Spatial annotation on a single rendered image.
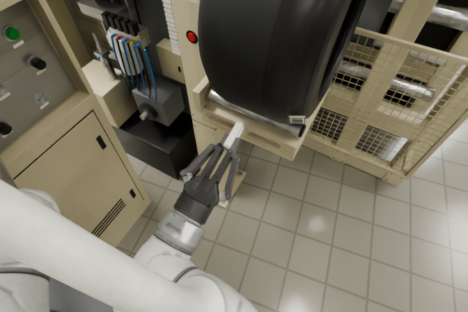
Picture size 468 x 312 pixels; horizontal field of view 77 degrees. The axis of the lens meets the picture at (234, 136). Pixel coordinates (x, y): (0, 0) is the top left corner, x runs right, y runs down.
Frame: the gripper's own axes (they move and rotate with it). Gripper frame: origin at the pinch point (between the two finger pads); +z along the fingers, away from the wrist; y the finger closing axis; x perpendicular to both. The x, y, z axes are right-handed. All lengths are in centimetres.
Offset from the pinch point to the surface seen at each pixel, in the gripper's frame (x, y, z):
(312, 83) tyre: -6.7, -11.5, 15.8
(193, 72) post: 24.7, 33.9, 24.5
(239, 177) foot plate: 115, 21, 15
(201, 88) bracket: 18.6, 24.0, 16.9
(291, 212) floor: 115, -15, 11
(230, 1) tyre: -19.3, 8.1, 18.8
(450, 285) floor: 116, -100, 14
